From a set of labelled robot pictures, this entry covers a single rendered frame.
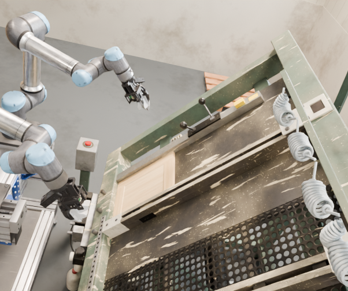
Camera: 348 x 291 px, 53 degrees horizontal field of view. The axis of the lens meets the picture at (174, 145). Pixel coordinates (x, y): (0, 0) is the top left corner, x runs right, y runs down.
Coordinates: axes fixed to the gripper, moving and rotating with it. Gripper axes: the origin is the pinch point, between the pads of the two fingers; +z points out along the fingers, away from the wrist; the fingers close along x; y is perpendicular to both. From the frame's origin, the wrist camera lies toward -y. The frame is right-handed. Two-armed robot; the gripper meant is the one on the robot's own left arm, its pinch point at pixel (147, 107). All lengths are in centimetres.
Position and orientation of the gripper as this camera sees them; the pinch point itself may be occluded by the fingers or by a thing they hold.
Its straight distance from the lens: 180.4
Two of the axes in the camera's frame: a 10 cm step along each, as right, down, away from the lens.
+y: -2.1, 6.9, -6.9
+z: 4.1, 7.1, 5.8
